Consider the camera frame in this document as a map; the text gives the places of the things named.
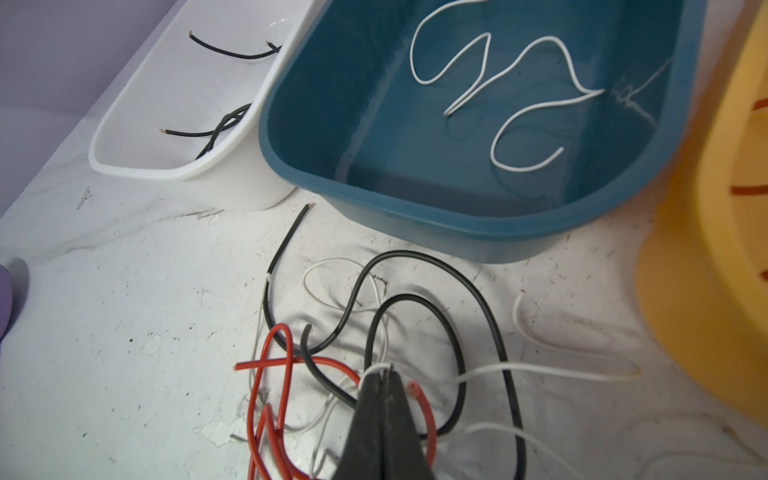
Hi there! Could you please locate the dark teal plastic bin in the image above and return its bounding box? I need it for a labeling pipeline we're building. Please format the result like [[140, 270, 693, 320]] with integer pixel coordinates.
[[259, 1, 707, 264]]

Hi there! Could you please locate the yellow plastic bin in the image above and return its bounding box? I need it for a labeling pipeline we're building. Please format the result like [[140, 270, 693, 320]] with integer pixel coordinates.
[[635, 1, 767, 425]]

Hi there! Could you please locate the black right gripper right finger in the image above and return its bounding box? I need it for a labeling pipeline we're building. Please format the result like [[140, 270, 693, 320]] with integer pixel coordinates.
[[383, 369, 434, 480]]

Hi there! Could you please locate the black cable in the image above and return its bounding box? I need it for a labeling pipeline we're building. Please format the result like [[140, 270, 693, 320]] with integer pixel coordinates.
[[262, 202, 529, 480], [158, 29, 283, 161]]

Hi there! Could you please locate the purple pink spatula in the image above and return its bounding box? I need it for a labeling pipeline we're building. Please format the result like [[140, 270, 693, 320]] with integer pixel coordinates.
[[0, 266, 14, 339]]

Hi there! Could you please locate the white plastic bin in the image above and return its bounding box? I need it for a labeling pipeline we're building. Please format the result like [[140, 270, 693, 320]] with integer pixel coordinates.
[[88, 1, 320, 211]]

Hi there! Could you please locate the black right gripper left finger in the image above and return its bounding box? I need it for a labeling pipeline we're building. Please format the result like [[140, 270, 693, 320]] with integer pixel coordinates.
[[332, 371, 385, 480]]

